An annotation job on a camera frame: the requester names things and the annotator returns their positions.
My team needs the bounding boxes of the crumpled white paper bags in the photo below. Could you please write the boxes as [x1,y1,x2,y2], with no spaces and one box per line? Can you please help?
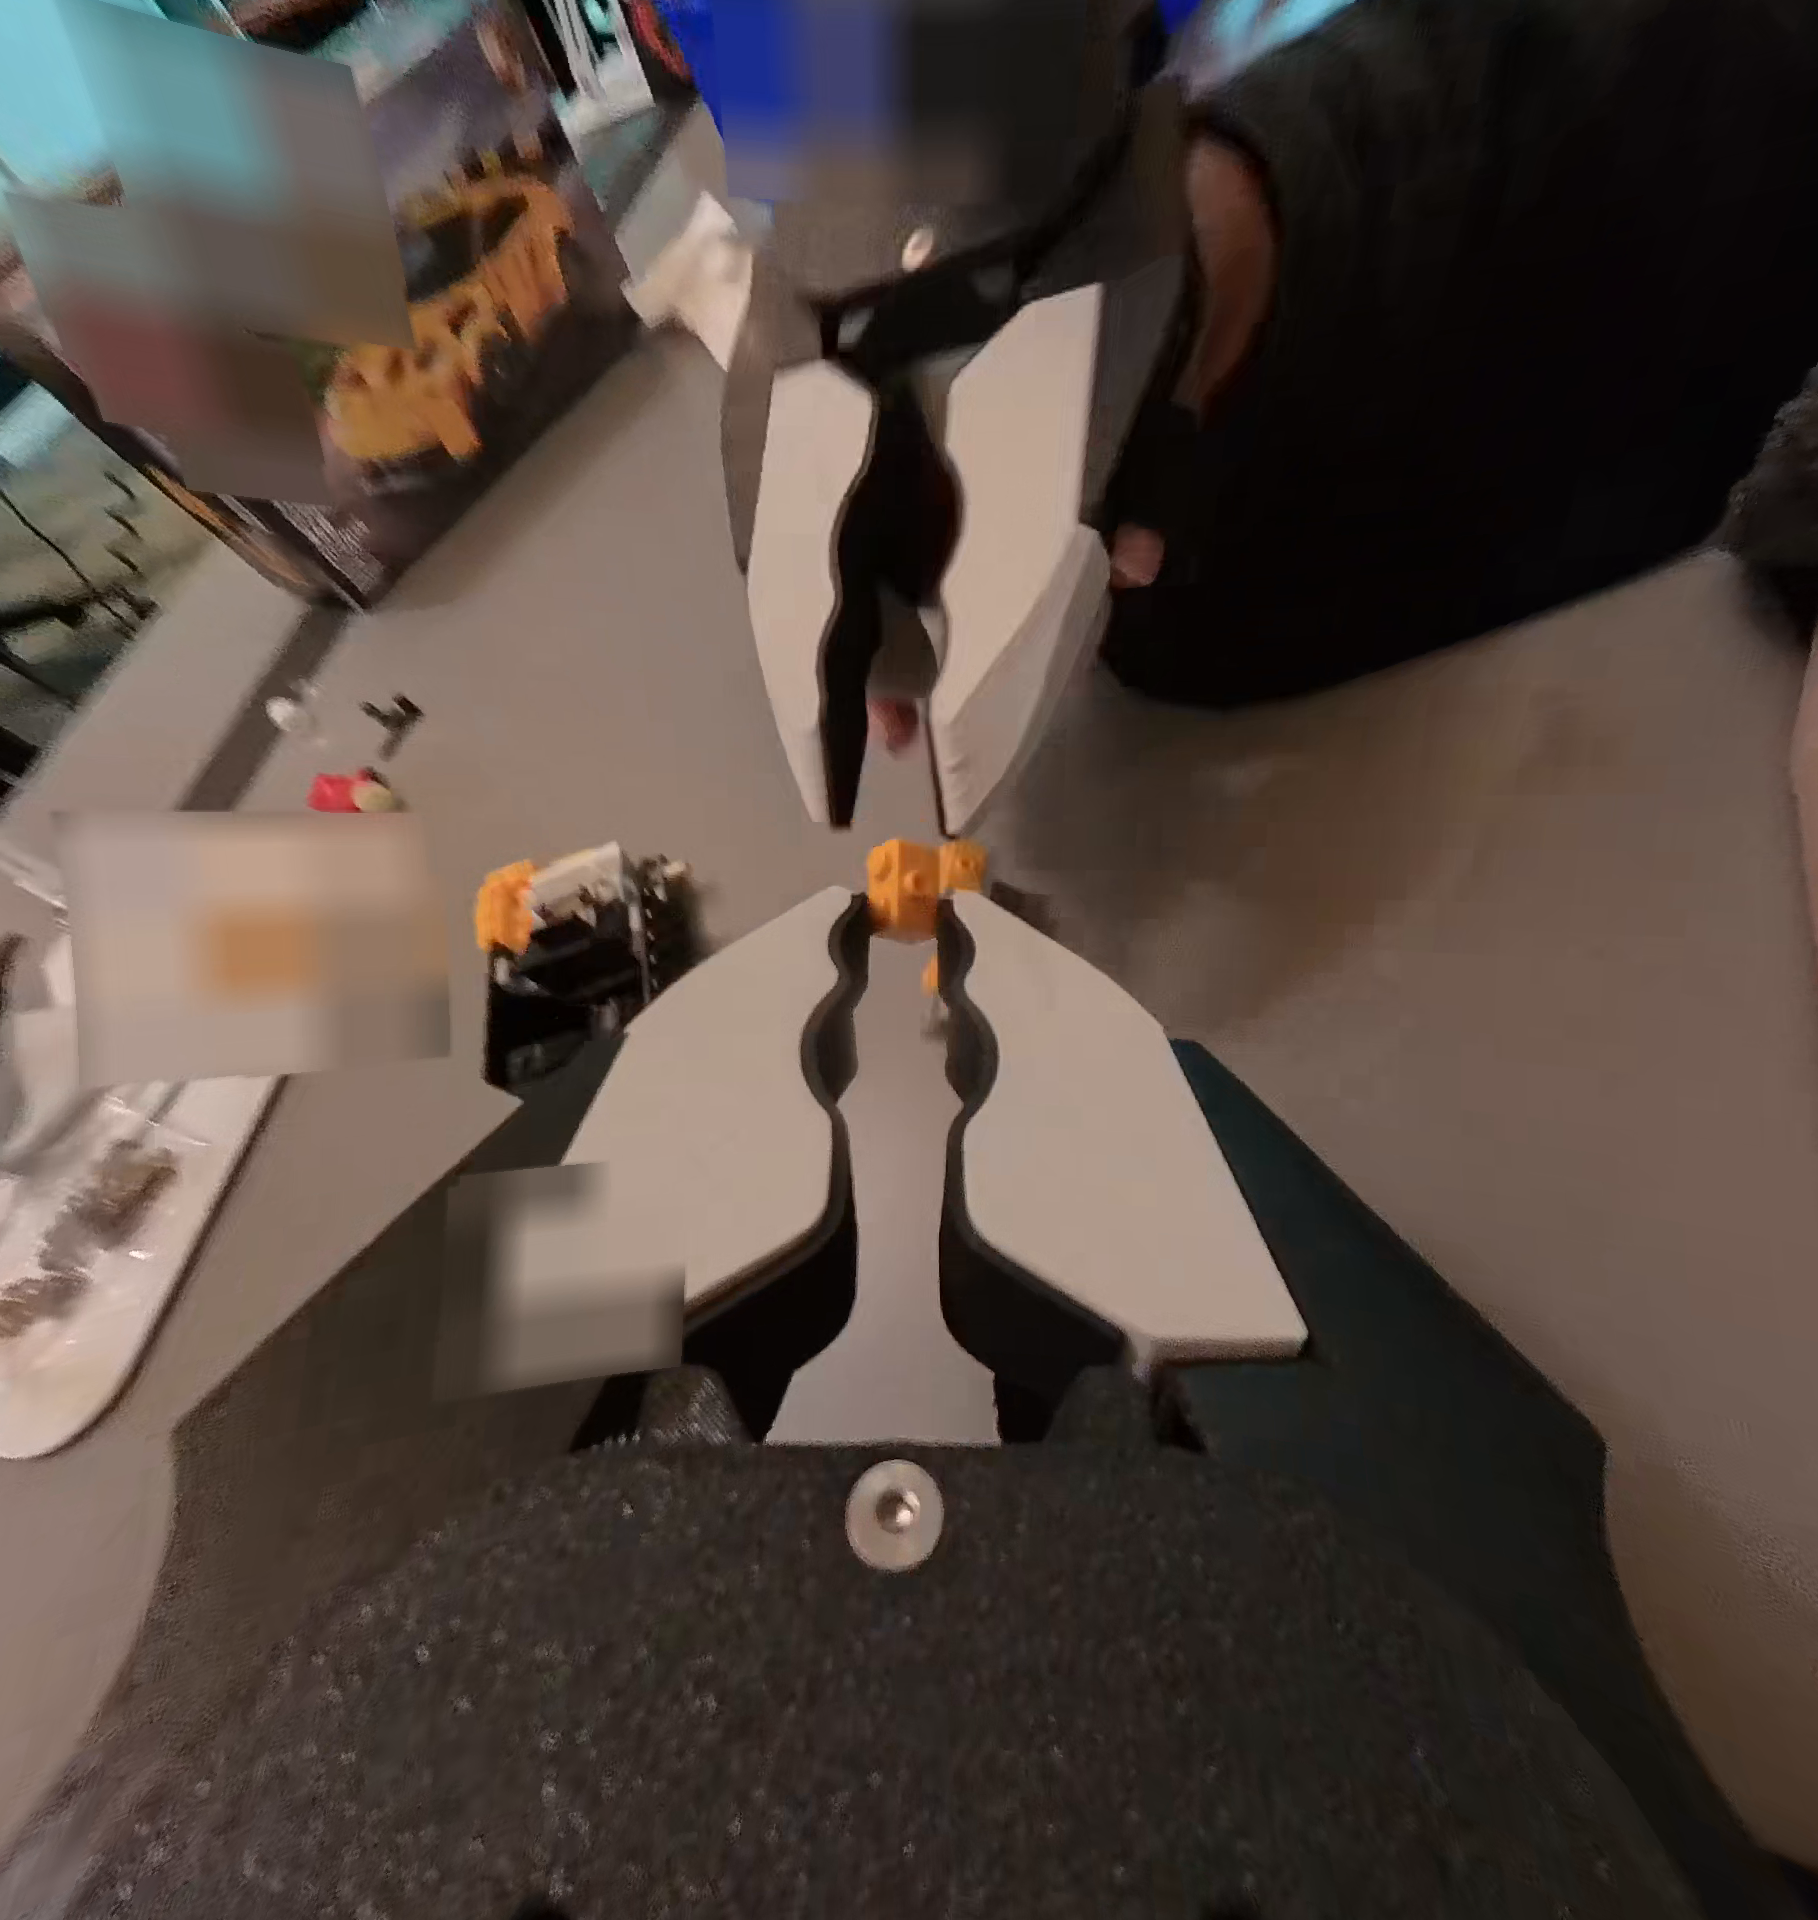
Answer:
[621,192,756,374]

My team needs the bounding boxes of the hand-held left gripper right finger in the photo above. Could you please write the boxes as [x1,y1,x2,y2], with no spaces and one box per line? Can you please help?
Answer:
[931,891,1313,1445]

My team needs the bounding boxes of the black toy set box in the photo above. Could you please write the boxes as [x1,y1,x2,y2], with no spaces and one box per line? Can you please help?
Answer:
[137,21,644,613]

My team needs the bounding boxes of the orange grey toy brick assembly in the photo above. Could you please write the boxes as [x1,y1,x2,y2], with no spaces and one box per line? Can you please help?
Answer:
[863,837,990,1038]

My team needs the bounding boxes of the clear bag of dark parts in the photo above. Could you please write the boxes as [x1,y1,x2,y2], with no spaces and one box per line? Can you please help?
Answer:
[0,1070,197,1359]

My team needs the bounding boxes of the person's right hand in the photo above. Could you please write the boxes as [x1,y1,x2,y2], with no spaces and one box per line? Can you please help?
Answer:
[1100,0,1736,703]

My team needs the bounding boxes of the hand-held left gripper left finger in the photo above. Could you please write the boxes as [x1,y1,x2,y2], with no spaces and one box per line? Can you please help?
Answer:
[557,884,863,1441]

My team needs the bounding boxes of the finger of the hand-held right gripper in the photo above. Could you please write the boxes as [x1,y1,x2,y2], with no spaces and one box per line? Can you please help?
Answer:
[925,282,1118,840]
[741,355,889,831]

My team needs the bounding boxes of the toy brick car model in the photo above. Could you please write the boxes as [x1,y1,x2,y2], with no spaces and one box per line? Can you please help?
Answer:
[474,843,700,1090]

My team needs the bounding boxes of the white rounded board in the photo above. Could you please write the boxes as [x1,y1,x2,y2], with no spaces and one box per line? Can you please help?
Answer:
[0,810,283,1459]

